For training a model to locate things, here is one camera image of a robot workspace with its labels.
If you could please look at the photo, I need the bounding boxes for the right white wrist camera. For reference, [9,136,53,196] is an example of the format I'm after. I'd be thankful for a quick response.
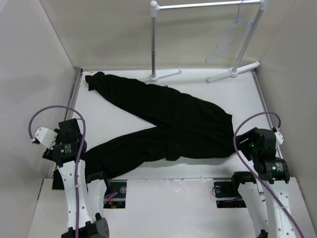
[272,127,284,147]

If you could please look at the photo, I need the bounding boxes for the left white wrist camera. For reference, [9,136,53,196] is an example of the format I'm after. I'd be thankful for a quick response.
[32,127,58,150]

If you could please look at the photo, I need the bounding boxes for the aluminium frame rail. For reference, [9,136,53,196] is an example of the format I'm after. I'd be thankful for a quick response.
[251,70,289,177]
[50,67,83,179]

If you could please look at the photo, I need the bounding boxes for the white clothes rack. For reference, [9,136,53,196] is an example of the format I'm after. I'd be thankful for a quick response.
[141,0,269,84]

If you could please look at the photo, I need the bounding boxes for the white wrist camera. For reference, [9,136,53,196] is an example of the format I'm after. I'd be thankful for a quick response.
[32,127,58,150]
[272,127,284,147]

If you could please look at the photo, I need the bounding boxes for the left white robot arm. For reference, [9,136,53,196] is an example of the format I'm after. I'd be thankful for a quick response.
[42,119,111,238]

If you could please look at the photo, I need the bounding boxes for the right aluminium frame rail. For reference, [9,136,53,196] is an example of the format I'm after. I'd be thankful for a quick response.
[251,70,289,177]

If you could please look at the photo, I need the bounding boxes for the left aluminium frame rail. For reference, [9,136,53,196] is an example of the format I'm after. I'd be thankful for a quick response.
[50,67,83,179]

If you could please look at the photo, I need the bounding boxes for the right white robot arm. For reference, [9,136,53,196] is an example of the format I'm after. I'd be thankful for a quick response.
[229,127,304,238]

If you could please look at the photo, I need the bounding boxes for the light blue wire hanger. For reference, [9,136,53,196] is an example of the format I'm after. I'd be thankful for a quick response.
[205,0,253,64]

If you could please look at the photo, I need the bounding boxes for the black trousers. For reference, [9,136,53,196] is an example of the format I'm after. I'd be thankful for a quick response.
[82,72,235,179]

